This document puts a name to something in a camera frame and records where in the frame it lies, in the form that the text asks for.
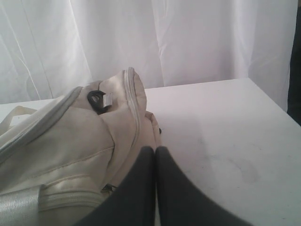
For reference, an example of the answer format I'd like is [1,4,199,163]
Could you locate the cream fabric duffel bag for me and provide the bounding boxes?
[0,68,161,226]

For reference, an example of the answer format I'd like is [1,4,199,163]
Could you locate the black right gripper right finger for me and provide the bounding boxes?
[155,146,250,226]

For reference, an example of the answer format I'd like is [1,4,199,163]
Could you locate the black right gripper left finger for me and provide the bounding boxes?
[75,146,156,226]

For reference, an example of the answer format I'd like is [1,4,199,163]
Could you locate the white backdrop curtain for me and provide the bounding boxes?
[0,0,298,108]

